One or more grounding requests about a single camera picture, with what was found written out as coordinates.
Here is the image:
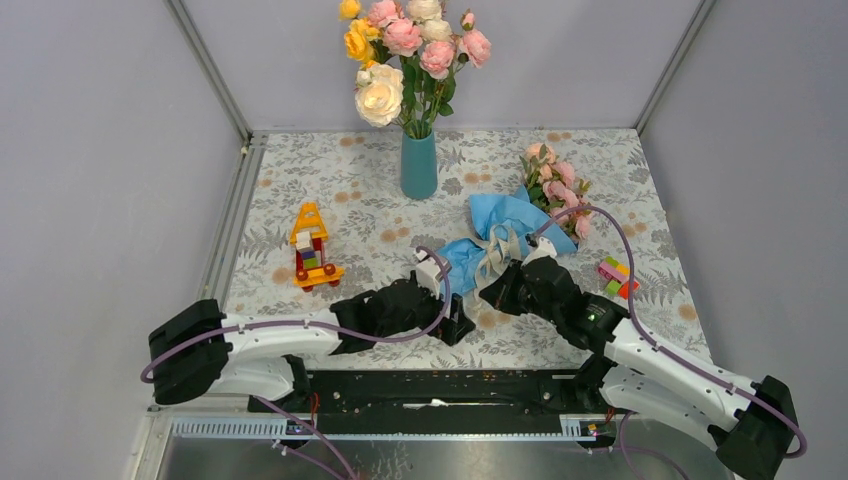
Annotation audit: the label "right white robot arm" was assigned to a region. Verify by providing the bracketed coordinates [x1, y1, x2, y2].
[480, 257, 798, 479]

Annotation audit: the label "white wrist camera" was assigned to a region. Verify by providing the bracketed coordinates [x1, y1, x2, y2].
[414, 246, 452, 299]
[523, 236, 557, 264]

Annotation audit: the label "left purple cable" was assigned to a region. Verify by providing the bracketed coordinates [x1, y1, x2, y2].
[139, 246, 454, 480]

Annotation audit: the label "blue wrapping paper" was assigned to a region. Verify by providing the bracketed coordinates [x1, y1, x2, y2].
[438, 186, 549, 295]

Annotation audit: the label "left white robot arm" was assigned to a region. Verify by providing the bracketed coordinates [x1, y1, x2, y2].
[140, 276, 476, 411]

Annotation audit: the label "floral patterned table mat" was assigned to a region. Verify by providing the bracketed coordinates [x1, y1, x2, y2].
[225, 129, 709, 370]

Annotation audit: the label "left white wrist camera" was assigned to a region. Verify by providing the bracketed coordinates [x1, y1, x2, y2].
[414, 246, 452, 299]

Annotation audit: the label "pink flowers bunch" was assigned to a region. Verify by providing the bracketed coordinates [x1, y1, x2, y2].
[520, 143, 592, 218]

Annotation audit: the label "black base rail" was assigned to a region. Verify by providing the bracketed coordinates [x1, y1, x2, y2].
[272, 369, 624, 438]

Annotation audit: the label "yellow red toy block car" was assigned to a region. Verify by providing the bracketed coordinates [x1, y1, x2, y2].
[289, 202, 345, 292]

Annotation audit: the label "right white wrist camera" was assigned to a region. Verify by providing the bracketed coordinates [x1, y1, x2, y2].
[523, 236, 557, 264]

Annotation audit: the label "flower bouquet in vase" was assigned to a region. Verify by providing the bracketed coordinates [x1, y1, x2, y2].
[338, 0, 492, 140]

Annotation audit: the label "colourful stacked toy bricks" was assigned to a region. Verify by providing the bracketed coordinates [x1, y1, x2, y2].
[597, 256, 640, 300]

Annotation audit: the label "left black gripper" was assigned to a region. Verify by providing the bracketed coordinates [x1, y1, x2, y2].
[378, 273, 474, 345]

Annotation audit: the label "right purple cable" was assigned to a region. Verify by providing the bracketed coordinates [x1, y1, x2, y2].
[529, 205, 810, 480]

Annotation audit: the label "teal ceramic vase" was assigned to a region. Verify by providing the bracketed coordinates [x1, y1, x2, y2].
[400, 133, 438, 200]

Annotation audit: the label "purple cable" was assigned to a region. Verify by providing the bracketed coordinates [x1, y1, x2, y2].
[139, 246, 454, 480]
[529, 205, 810, 480]

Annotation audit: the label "cream ribbon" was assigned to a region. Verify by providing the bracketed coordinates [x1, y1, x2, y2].
[474, 224, 524, 287]

